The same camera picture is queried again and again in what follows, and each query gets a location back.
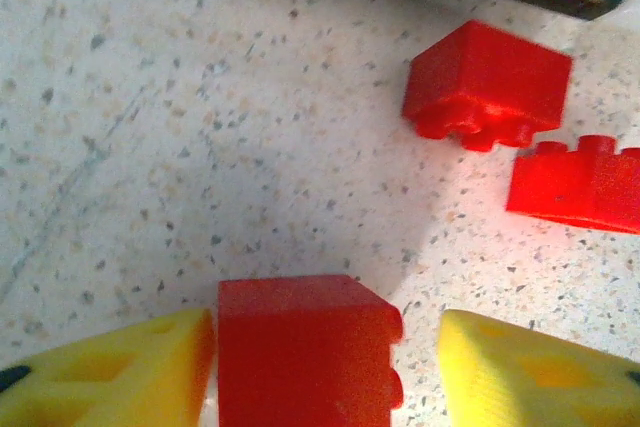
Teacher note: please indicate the red lego brick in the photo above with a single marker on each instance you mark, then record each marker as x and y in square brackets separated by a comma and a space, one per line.
[485, 82]
[575, 192]
[305, 352]

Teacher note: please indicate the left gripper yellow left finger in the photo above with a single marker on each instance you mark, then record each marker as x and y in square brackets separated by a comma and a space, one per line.
[110, 377]

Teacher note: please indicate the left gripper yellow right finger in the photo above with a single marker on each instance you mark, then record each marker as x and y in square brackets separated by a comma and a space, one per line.
[530, 377]

